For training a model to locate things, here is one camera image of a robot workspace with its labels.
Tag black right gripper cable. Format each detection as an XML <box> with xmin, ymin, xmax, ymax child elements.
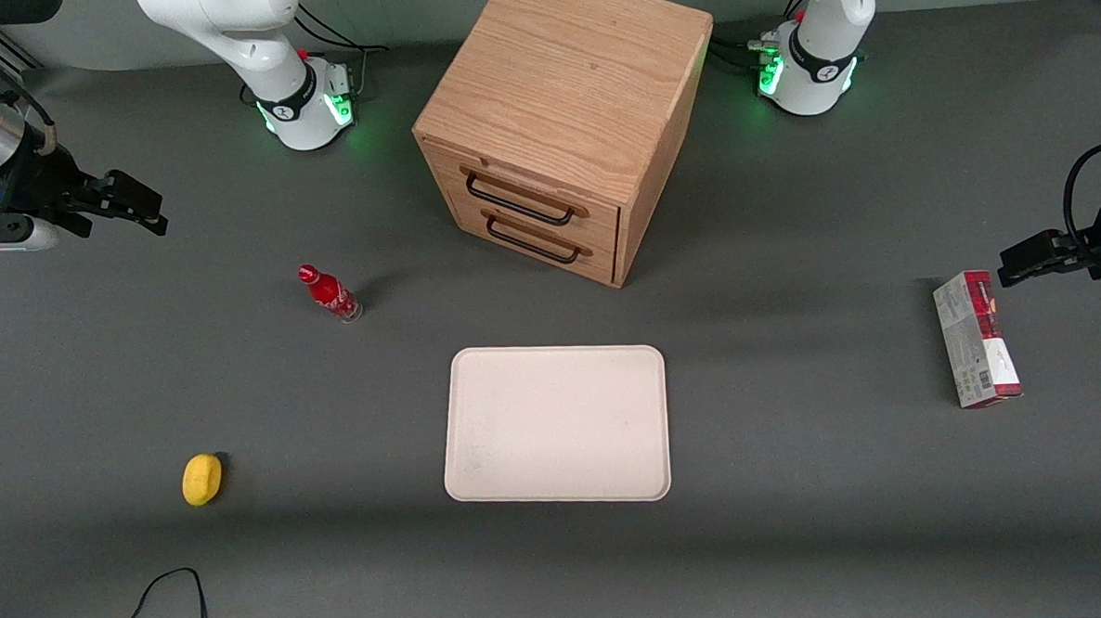
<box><xmin>0</xmin><ymin>75</ymin><xmax>59</xmax><ymax>158</ymax></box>

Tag yellow lemon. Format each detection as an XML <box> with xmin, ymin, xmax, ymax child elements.
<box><xmin>180</xmin><ymin>453</ymin><xmax>226</xmax><ymax>508</ymax></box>

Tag wooden oak cabinet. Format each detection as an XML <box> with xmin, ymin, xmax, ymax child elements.
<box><xmin>406</xmin><ymin>0</ymin><xmax>726</xmax><ymax>299</ymax></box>

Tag wooden drawer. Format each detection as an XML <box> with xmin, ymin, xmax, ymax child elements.
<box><xmin>421</xmin><ymin>128</ymin><xmax>624</xmax><ymax>261</ymax></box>
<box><xmin>447</xmin><ymin>182</ymin><xmax>621</xmax><ymax>295</ymax></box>

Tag black metal drawer handle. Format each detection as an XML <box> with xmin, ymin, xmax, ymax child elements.
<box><xmin>481</xmin><ymin>205</ymin><xmax>595</xmax><ymax>269</ymax></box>
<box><xmin>459</xmin><ymin>161</ymin><xmax>591</xmax><ymax>232</ymax></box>

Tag black arm base cables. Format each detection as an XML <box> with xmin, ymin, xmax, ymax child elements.
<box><xmin>705</xmin><ymin>0</ymin><xmax>815</xmax><ymax>78</ymax></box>
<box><xmin>292</xmin><ymin>0</ymin><xmax>393</xmax><ymax>103</ymax></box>

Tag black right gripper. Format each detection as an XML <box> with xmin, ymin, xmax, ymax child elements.
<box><xmin>0</xmin><ymin>143</ymin><xmax>170</xmax><ymax>248</ymax></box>

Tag beige plastic tray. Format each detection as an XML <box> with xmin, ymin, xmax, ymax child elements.
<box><xmin>438</xmin><ymin>340</ymin><xmax>673</xmax><ymax>511</ymax></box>

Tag black looped table cable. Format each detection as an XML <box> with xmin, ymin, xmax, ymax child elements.
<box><xmin>113</xmin><ymin>565</ymin><xmax>249</xmax><ymax>618</ymax></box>

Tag red cola bottle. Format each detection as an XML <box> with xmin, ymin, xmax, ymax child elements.
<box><xmin>297</xmin><ymin>262</ymin><xmax>365</xmax><ymax>327</ymax></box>

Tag red and white carton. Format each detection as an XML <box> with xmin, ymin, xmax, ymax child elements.
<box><xmin>931</xmin><ymin>268</ymin><xmax>1026</xmax><ymax>412</ymax></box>

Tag black left arm base cables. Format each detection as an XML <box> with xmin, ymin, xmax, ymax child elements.
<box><xmin>705</xmin><ymin>0</ymin><xmax>815</xmax><ymax>78</ymax></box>

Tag black right arm base cables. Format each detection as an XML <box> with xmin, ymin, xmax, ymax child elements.
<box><xmin>292</xmin><ymin>0</ymin><xmax>393</xmax><ymax>103</ymax></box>

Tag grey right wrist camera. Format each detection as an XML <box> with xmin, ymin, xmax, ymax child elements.
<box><xmin>0</xmin><ymin>213</ymin><xmax>62</xmax><ymax>257</ymax></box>

